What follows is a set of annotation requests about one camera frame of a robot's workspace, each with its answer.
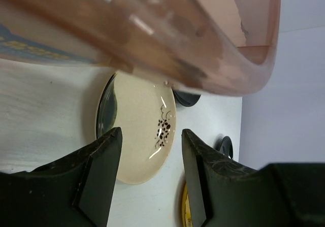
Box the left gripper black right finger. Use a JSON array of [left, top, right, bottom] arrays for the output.
[[182, 129, 324, 226]]

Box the brown and yellow patterned plate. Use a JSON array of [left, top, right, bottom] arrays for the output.
[[181, 184, 192, 227]]

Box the black glossy plate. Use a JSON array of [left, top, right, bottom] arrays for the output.
[[173, 90, 201, 107]]

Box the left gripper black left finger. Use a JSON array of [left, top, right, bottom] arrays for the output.
[[1, 127, 122, 226]]

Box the cream plate with black patch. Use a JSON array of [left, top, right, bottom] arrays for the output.
[[95, 72, 176, 185]]

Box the black plate with iridescent rim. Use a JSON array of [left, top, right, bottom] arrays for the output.
[[214, 136, 234, 159]]

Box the pink translucent plastic bin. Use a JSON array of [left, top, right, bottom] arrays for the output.
[[1, 0, 281, 96]]

